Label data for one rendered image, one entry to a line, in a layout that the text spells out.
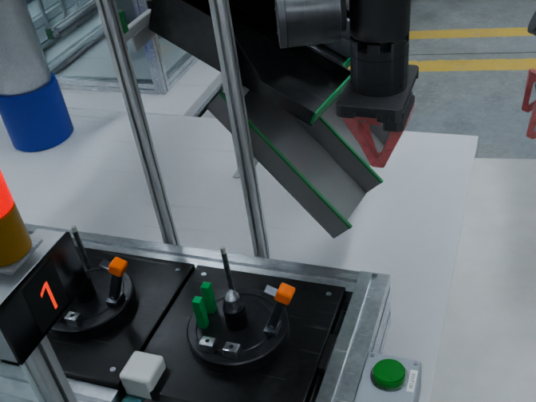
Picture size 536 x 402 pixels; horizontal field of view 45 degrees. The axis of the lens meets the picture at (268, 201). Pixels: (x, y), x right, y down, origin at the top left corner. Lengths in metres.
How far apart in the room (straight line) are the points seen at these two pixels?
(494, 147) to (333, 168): 2.06
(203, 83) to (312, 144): 0.82
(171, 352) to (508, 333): 0.50
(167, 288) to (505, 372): 0.51
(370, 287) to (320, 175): 0.20
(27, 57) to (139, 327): 0.85
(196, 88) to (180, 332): 1.01
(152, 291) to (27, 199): 0.60
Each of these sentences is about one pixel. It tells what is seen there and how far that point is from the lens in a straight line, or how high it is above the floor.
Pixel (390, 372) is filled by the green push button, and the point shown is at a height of 0.97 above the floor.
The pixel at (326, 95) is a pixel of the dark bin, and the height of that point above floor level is 1.20.
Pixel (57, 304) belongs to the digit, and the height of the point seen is 1.19.
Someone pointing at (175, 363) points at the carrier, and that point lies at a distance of 0.90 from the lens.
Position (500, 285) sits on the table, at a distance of 1.13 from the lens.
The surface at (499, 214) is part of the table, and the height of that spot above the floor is 0.86.
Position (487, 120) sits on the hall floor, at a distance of 3.30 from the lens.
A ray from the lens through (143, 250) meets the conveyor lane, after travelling 1.12.
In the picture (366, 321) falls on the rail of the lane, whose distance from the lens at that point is 0.93.
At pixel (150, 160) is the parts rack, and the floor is 1.11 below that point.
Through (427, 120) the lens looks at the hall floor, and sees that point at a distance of 3.29.
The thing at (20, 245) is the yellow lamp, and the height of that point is 1.27.
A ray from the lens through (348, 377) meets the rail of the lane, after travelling 0.86.
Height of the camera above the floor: 1.64
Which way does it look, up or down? 36 degrees down
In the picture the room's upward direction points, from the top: 9 degrees counter-clockwise
